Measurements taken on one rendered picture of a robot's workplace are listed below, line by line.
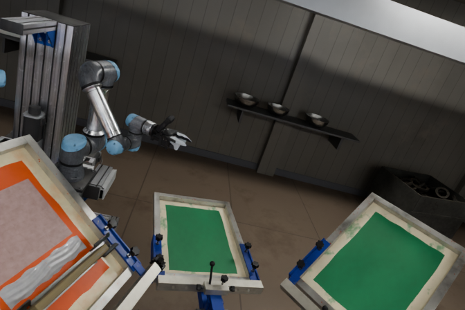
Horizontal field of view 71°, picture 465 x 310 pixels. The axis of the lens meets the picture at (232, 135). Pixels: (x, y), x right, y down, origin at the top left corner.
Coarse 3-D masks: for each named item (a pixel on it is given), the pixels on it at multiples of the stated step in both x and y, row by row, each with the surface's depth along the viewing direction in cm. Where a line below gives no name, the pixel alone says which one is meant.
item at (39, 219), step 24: (0, 168) 132; (24, 168) 140; (0, 192) 127; (24, 192) 134; (24, 216) 129; (48, 216) 136; (48, 240) 130; (72, 264) 132; (96, 264) 140; (72, 288) 126
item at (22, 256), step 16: (0, 224) 120; (0, 240) 117; (16, 240) 121; (0, 256) 114; (16, 256) 118; (32, 256) 122; (0, 272) 111; (16, 272) 115; (0, 288) 109; (0, 304) 106; (16, 304) 110; (64, 304) 121
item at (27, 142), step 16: (0, 144) 135; (16, 144) 140; (32, 144) 146; (48, 160) 148; (48, 176) 147; (64, 192) 146; (80, 208) 146; (128, 272) 145; (112, 288) 135; (96, 304) 126
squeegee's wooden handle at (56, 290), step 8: (104, 248) 135; (96, 256) 130; (80, 264) 124; (88, 264) 126; (72, 272) 120; (80, 272) 122; (64, 280) 116; (72, 280) 118; (56, 288) 112; (64, 288) 114; (48, 296) 109; (56, 296) 111; (40, 304) 105
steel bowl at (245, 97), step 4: (236, 92) 495; (236, 96) 481; (240, 96) 504; (244, 96) 507; (248, 96) 507; (252, 96) 506; (236, 100) 487; (240, 100) 476; (244, 100) 473; (248, 100) 472; (252, 100) 505; (256, 100) 500; (240, 104) 486; (244, 104) 478; (248, 104) 476; (252, 104) 477; (256, 104) 483
